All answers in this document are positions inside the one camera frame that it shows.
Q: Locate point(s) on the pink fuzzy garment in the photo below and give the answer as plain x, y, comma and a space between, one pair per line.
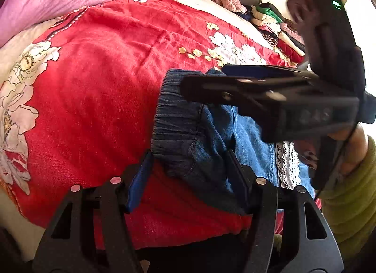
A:
231, 5

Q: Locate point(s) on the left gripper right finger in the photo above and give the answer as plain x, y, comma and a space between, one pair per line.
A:
288, 232

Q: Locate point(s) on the blue denim pants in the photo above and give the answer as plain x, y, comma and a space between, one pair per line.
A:
191, 138

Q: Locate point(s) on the right green sleeve forearm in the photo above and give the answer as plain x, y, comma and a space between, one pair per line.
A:
349, 208

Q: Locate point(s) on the right hand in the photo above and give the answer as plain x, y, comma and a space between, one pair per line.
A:
354, 153

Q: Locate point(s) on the red floral bed sheet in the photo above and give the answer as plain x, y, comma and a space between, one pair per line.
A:
78, 101

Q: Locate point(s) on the pile of folded clothes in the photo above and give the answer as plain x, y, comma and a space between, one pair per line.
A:
281, 33

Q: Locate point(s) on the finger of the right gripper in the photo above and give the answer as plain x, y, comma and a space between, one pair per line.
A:
259, 72
223, 92

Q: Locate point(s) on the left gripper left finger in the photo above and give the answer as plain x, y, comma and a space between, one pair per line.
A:
88, 232

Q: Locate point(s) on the cream mattress cover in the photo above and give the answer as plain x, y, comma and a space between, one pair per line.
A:
245, 27

